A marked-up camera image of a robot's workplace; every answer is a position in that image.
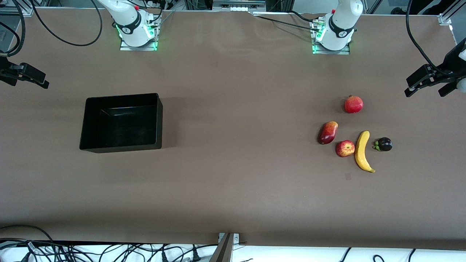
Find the dark purple mangosteen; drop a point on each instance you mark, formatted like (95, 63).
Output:
(385, 144)

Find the grey power strip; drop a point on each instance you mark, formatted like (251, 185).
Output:
(238, 5)

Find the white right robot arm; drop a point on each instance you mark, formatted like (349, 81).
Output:
(133, 25)

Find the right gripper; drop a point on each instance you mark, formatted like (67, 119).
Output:
(5, 68)

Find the red pomegranate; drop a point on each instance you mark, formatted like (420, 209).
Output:
(354, 104)

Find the yellow banana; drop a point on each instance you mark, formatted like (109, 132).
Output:
(361, 153)

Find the aluminium table edge bracket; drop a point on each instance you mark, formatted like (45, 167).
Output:
(225, 251)

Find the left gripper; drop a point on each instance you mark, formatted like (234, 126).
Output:
(450, 62)

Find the black plastic box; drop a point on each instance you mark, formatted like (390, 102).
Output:
(123, 127)

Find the red yellow mango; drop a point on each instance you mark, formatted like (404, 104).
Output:
(327, 133)

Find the red yellow apple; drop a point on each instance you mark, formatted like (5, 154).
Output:
(345, 148)

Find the aluminium frame corner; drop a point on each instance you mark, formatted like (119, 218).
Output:
(25, 11)
(446, 17)

